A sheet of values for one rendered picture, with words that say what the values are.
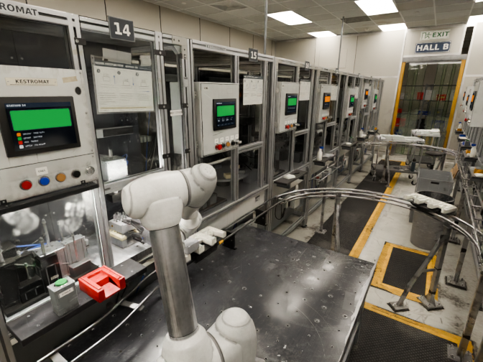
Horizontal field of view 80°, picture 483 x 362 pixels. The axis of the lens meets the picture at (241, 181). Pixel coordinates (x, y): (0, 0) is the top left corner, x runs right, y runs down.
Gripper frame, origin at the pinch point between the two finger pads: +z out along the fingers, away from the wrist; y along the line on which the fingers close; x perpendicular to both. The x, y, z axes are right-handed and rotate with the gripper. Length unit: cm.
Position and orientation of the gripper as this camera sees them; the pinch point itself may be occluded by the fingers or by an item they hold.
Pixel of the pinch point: (127, 225)
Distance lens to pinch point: 176.8
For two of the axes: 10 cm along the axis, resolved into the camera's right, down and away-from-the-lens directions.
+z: -8.3, -1.9, 5.2
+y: 0.2, -9.5, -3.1
